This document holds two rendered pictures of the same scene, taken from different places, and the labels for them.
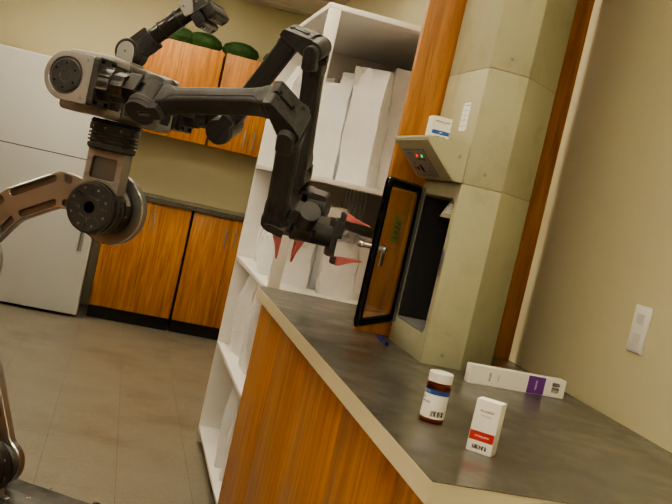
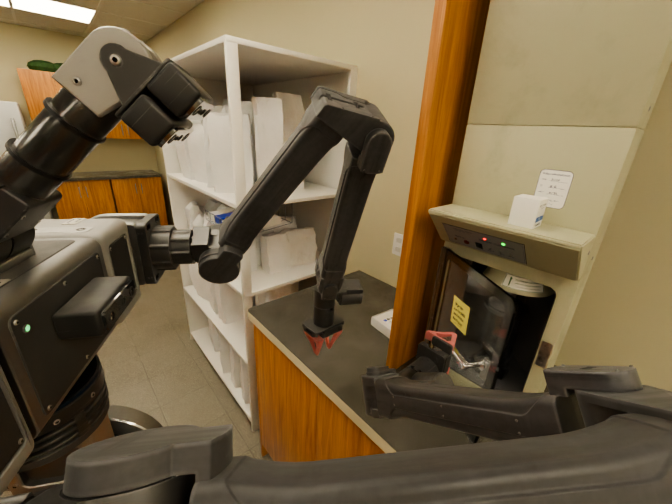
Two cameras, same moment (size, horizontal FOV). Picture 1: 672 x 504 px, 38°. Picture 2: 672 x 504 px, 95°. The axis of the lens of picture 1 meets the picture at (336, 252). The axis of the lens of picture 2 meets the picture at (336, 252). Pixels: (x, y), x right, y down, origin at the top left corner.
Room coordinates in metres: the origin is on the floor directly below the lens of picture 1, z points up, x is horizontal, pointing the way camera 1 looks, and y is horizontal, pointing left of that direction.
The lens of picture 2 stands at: (2.22, 0.48, 1.68)
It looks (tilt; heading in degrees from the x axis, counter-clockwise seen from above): 21 degrees down; 330
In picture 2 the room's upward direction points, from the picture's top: 3 degrees clockwise
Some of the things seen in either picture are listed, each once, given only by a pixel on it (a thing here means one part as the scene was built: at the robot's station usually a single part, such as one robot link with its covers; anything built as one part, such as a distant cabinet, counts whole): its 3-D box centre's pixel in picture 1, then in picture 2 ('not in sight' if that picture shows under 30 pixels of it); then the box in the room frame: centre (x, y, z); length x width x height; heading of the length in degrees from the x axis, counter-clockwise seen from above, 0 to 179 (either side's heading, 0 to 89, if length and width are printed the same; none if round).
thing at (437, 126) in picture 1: (438, 128); (527, 211); (2.59, -0.19, 1.54); 0.05 x 0.05 x 0.06; 14
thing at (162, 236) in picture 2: (197, 114); (171, 247); (2.87, 0.48, 1.45); 0.09 x 0.08 x 0.12; 165
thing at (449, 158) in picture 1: (426, 158); (498, 240); (2.63, -0.18, 1.46); 0.32 x 0.12 x 0.10; 13
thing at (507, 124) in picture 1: (478, 221); (513, 273); (2.67, -0.36, 1.33); 0.32 x 0.25 x 0.77; 13
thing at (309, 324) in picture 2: not in sight; (323, 315); (2.86, 0.15, 1.21); 0.10 x 0.07 x 0.07; 103
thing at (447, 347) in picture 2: (351, 227); (442, 346); (2.60, -0.03, 1.24); 0.09 x 0.07 x 0.07; 103
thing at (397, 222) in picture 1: (389, 252); (458, 338); (2.64, -0.14, 1.19); 0.30 x 0.01 x 0.40; 159
